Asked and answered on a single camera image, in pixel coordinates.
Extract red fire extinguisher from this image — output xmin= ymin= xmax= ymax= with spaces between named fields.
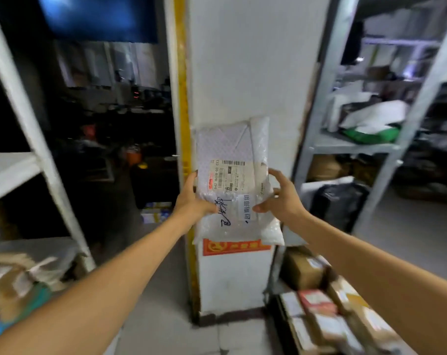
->
xmin=126 ymin=143 xmax=143 ymax=167

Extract box with handwritten label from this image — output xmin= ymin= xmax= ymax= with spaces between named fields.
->
xmin=308 ymin=312 xmax=348 ymax=344

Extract green plastic mailer bag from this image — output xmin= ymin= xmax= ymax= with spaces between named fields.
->
xmin=341 ymin=125 xmax=401 ymax=144

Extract yellow vertical door strip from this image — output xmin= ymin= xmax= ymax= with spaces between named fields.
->
xmin=171 ymin=0 xmax=202 ymax=322

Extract stacked brown cardboard boxes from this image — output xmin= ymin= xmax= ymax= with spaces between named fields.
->
xmin=307 ymin=155 xmax=352 ymax=181

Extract white metal shelf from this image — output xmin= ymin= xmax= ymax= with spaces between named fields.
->
xmin=0 ymin=0 xmax=97 ymax=355

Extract grey metal shelf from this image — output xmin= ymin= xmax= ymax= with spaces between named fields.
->
xmin=264 ymin=0 xmax=447 ymax=304

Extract black plastic bag parcel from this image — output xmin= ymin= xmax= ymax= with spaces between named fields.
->
xmin=310 ymin=182 xmax=370 ymax=233

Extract person's right hand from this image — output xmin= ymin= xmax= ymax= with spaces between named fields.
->
xmin=252 ymin=168 xmax=311 ymax=228

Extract red yellow wall sign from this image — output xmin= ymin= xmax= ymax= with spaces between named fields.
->
xmin=202 ymin=238 xmax=272 ymax=257

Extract white mailer bag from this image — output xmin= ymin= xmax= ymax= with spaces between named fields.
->
xmin=192 ymin=116 xmax=285 ymax=247

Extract small cardboard box white label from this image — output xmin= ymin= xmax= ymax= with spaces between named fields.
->
xmin=279 ymin=291 xmax=305 ymax=318

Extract red parcel box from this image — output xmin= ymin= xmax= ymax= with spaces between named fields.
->
xmin=299 ymin=290 xmax=337 ymax=315

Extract small box two labels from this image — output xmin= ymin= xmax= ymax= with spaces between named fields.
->
xmin=351 ymin=308 xmax=398 ymax=344

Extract person's left hand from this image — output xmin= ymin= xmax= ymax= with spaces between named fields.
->
xmin=173 ymin=170 xmax=217 ymax=233

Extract person's right forearm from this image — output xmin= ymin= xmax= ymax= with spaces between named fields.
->
xmin=293 ymin=213 xmax=447 ymax=355

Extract person's left forearm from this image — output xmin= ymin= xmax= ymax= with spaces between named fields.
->
xmin=0 ymin=216 xmax=189 ymax=355

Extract box with yellow tape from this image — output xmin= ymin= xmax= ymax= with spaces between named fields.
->
xmin=326 ymin=277 xmax=370 ymax=313

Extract small white blue carton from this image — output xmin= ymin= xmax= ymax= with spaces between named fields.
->
xmin=140 ymin=202 xmax=172 ymax=224

